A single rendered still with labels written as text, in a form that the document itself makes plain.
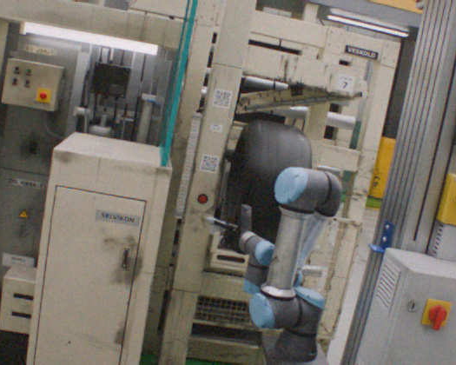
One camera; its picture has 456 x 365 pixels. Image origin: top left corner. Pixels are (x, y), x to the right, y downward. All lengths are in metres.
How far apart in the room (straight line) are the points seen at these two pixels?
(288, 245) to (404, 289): 0.52
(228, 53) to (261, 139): 0.40
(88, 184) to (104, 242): 0.20
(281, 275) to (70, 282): 0.72
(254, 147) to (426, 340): 1.30
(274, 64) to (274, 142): 0.50
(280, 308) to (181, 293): 0.93
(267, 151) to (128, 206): 0.77
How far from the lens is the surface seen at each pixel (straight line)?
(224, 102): 2.66
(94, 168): 2.03
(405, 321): 1.56
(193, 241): 2.75
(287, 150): 2.60
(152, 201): 2.04
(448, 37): 1.71
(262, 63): 2.95
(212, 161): 2.68
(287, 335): 2.11
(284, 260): 1.94
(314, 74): 3.00
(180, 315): 2.87
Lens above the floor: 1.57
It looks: 9 degrees down
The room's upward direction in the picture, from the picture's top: 11 degrees clockwise
